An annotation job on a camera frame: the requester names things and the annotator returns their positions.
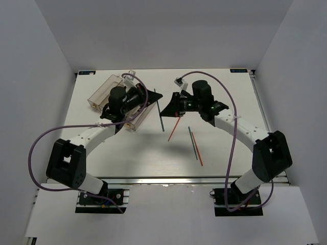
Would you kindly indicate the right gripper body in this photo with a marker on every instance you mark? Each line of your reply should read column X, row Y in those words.
column 189, row 104

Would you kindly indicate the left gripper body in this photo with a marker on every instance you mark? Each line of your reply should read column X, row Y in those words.
column 136, row 98

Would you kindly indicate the teal chopstick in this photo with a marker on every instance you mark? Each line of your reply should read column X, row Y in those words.
column 160, row 118
column 193, row 142

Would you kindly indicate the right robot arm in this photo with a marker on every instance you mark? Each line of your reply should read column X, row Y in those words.
column 270, row 151

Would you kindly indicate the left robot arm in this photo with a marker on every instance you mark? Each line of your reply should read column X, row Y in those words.
column 67, row 164

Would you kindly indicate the orange chopstick near spoons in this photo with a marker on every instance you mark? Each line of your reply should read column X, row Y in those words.
column 174, row 129

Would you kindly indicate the clear acrylic utensil organizer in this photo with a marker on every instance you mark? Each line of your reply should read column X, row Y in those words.
column 100, row 98

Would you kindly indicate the orange chopstick lower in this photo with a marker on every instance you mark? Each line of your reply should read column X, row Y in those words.
column 197, row 149

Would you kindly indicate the blue label right corner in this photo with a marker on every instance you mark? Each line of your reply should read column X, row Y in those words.
column 238, row 70

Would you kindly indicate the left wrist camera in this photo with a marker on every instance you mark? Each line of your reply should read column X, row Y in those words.
column 128, row 80

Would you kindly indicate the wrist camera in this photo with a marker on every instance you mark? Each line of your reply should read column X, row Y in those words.
column 128, row 80
column 182, row 84

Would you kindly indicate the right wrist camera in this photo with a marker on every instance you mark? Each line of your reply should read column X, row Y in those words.
column 182, row 84

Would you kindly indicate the aluminium table edge rail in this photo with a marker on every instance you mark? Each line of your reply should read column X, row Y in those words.
column 165, row 181

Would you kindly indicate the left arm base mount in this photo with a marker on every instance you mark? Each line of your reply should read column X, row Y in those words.
column 114, row 202

